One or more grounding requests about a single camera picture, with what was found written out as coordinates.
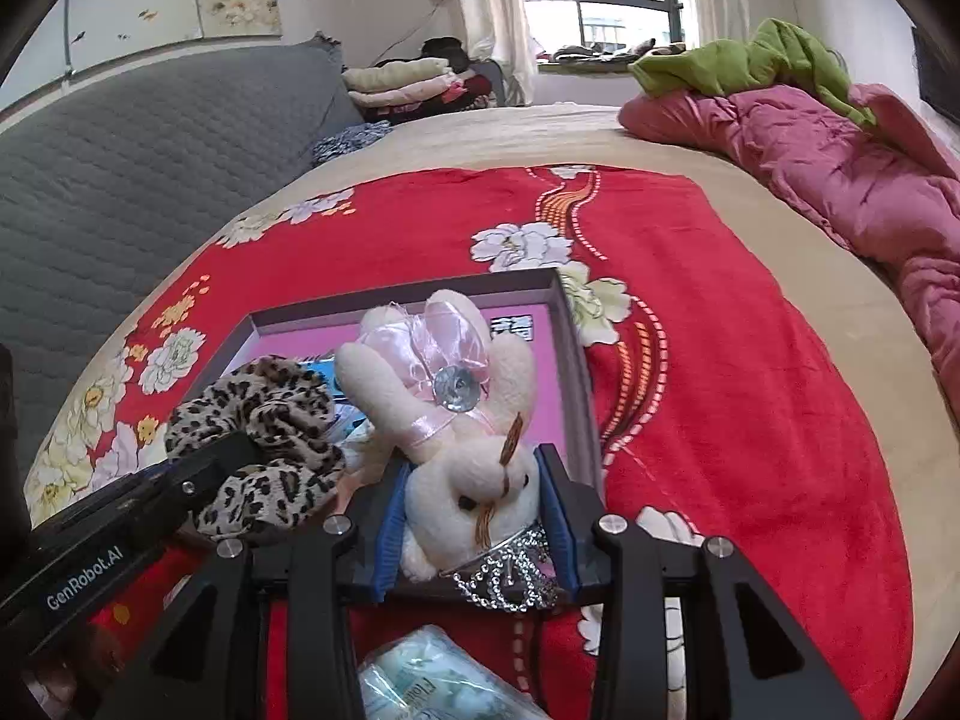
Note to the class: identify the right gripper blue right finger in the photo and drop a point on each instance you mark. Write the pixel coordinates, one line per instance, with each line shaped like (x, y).
(568, 511)

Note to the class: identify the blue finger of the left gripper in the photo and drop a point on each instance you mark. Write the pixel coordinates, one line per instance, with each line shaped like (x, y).
(141, 520)
(103, 496)

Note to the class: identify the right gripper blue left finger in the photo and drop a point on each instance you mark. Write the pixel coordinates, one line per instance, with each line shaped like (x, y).
(370, 568)

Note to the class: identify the leopard print scrunchie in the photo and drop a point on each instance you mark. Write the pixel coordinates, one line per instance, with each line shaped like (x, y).
(286, 410)

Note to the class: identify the green tissue pack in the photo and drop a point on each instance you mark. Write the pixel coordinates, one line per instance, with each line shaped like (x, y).
(425, 676)

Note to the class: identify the pink bunny plush with tiara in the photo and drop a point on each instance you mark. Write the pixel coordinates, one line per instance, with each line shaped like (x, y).
(494, 553)

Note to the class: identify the cream bear purple dress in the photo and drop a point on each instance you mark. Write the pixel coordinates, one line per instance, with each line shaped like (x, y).
(372, 452)

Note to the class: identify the red floral blanket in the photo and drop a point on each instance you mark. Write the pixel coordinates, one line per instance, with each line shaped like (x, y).
(718, 407)

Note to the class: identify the pink blue Chinese book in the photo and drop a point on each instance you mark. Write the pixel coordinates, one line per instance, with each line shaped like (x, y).
(473, 390)

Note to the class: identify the grey shallow cardboard box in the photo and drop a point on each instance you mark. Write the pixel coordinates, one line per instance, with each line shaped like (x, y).
(437, 347)

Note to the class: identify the grey quilted headboard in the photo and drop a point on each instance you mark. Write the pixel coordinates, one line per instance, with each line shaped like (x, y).
(106, 191)

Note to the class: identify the blue patterned cloth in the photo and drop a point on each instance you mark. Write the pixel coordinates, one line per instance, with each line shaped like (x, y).
(352, 139)

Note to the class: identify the pink quilted comforter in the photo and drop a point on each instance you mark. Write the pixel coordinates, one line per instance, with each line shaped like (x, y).
(892, 203)

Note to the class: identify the stack of folded blankets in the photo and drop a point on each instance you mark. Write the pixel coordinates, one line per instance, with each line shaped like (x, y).
(441, 80)

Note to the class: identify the clothes on window sill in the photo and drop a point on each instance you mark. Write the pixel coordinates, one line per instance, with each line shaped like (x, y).
(596, 60)

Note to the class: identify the green blanket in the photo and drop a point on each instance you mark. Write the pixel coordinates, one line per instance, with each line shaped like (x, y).
(780, 53)

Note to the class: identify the left cream curtain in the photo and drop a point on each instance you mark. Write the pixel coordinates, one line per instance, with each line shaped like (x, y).
(480, 15)

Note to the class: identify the black television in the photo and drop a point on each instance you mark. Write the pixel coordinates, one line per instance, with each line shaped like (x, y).
(938, 85)

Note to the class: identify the floral wall painting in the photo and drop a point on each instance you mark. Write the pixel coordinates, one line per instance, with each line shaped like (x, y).
(78, 35)

